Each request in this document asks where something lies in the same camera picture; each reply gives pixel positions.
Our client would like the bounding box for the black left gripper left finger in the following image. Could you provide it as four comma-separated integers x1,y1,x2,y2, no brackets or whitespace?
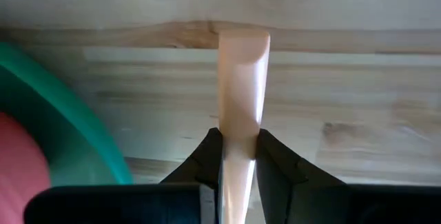
160,127,224,224

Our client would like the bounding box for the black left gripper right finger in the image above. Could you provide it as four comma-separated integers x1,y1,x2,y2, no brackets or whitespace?
255,129,348,224

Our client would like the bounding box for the peach handled fork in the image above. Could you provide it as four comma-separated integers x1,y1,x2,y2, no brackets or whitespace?
216,28,271,224

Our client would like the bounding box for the red plastic bowl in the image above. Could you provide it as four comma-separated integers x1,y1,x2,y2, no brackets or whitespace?
0,112,52,224

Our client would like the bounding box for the green plastic plate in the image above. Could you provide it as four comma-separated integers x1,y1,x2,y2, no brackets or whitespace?
0,41,134,187

